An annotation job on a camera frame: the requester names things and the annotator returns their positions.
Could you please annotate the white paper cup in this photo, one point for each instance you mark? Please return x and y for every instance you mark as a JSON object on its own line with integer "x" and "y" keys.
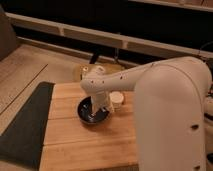
{"x": 117, "y": 99}

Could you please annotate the dark floor mat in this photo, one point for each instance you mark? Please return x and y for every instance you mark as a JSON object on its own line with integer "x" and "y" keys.
{"x": 22, "y": 141}

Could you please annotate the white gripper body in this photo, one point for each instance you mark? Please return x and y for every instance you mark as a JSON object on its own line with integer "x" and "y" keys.
{"x": 102, "y": 100}

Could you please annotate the dark ceramic bowl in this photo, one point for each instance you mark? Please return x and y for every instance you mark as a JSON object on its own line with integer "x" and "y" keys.
{"x": 85, "y": 112}

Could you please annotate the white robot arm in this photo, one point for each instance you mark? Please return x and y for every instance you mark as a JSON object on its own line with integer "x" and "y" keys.
{"x": 168, "y": 108}

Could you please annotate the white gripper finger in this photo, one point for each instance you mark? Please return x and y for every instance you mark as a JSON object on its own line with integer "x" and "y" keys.
{"x": 95, "y": 111}

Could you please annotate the white wall rail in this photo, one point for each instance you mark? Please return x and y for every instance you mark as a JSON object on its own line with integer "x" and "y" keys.
{"x": 105, "y": 38}

